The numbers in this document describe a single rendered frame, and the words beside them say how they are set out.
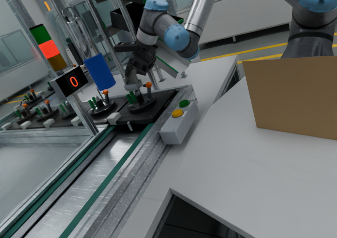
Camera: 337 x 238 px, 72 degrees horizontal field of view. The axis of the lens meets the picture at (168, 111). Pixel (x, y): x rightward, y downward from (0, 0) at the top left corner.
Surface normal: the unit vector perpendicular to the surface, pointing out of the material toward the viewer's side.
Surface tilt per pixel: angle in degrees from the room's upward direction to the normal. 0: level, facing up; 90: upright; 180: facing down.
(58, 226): 0
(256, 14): 90
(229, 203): 0
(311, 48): 35
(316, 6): 134
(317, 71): 90
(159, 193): 0
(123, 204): 90
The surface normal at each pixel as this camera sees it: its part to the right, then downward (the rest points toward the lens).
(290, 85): -0.65, 0.55
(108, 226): 0.84, -0.07
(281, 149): -0.34, -0.83
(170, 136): -0.40, 0.55
